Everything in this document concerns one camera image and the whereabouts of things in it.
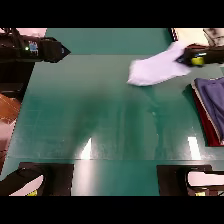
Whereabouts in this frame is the blue garment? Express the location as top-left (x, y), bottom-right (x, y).
top-left (194, 76), bottom-right (224, 142)

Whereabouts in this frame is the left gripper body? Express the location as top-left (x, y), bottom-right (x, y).
top-left (39, 37), bottom-right (72, 64)

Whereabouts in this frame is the white T-shirt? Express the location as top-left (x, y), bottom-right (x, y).
top-left (126, 41), bottom-right (193, 87)

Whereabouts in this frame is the red garment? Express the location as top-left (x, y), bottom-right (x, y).
top-left (191, 87), bottom-right (224, 148)

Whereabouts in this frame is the heap of clothes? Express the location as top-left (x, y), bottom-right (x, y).
top-left (168, 28), bottom-right (224, 48)

